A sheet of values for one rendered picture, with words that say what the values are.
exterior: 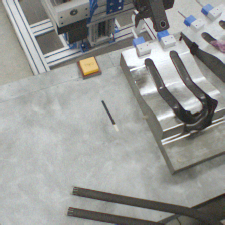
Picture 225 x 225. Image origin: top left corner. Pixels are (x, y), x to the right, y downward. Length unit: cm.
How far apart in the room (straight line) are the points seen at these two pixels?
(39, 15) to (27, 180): 138
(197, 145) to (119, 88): 38
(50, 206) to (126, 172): 29
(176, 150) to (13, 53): 156
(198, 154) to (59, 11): 73
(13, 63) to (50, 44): 34
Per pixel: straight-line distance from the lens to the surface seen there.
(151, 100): 130
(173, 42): 142
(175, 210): 117
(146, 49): 138
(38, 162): 131
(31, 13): 244
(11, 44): 258
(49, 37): 230
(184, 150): 128
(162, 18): 118
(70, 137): 133
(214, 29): 159
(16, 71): 245
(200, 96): 132
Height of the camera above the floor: 204
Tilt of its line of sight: 65 degrees down
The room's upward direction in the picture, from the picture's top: 7 degrees clockwise
